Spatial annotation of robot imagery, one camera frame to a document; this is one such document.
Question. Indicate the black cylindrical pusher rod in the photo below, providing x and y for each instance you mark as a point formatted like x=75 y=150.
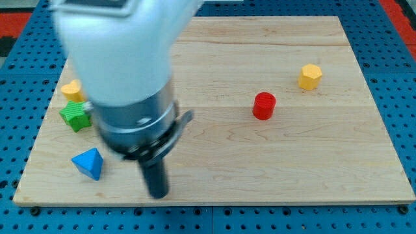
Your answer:
x=155 y=178

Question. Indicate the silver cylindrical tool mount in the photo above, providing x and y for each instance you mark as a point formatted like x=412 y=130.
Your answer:
x=146 y=130

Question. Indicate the blue triangle block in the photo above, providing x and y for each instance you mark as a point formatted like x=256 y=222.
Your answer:
x=89 y=163

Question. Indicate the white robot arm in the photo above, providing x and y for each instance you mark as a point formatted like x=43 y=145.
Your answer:
x=120 y=51

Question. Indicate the green star block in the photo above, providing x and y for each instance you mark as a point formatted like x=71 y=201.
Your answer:
x=74 y=116

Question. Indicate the yellow heart block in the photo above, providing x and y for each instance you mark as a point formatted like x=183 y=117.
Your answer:
x=73 y=91

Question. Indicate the red cylinder block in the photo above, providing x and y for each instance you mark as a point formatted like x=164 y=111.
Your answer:
x=263 y=106

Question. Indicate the light wooden board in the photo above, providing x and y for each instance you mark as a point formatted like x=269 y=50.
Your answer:
x=326 y=146

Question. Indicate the yellow hexagon block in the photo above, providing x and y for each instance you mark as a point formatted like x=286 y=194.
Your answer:
x=310 y=77

